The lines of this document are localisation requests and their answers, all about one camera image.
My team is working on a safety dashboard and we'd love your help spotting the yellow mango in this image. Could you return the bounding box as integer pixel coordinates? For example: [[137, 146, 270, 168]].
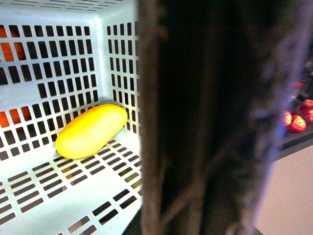
[[55, 104, 128, 159]]

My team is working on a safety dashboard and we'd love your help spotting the brown basket handle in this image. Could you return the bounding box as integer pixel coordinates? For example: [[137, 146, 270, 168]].
[[137, 0, 313, 235]]

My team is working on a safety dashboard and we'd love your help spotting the light blue plastic basket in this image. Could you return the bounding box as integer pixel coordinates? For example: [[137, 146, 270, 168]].
[[0, 0, 142, 235]]

